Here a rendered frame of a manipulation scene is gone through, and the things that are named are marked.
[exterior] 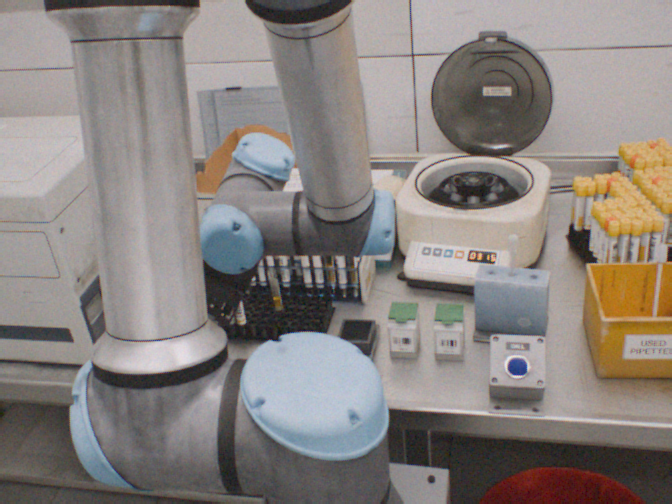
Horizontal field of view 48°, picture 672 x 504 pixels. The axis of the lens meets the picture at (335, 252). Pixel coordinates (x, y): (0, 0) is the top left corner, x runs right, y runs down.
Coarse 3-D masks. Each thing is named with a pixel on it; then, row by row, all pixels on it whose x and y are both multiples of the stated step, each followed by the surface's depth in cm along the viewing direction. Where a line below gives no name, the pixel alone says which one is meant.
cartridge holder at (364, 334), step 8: (344, 320) 112; (352, 320) 112; (360, 320) 112; (368, 320) 112; (344, 328) 112; (352, 328) 113; (360, 328) 113; (368, 328) 112; (376, 328) 113; (344, 336) 112; (352, 336) 112; (360, 336) 112; (368, 336) 112; (376, 336) 112; (360, 344) 108; (368, 344) 107; (376, 344) 111; (368, 352) 108
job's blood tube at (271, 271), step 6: (270, 270) 114; (270, 276) 114; (276, 276) 114; (270, 282) 115; (276, 282) 115; (276, 288) 115; (276, 294) 116; (276, 300) 116; (276, 306) 117; (282, 306) 118
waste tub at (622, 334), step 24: (600, 264) 107; (624, 264) 106; (648, 264) 106; (600, 288) 109; (624, 288) 108; (648, 288) 108; (600, 312) 97; (624, 312) 110; (648, 312) 110; (600, 336) 98; (624, 336) 97; (648, 336) 97; (600, 360) 100; (624, 360) 99; (648, 360) 99
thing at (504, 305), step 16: (480, 272) 108; (496, 272) 108; (528, 272) 107; (544, 272) 106; (480, 288) 107; (496, 288) 106; (512, 288) 105; (528, 288) 105; (544, 288) 104; (480, 304) 109; (496, 304) 108; (512, 304) 107; (528, 304) 106; (544, 304) 105; (480, 320) 110; (496, 320) 109; (512, 320) 108; (528, 320) 107; (544, 320) 106; (480, 336) 110; (544, 336) 109
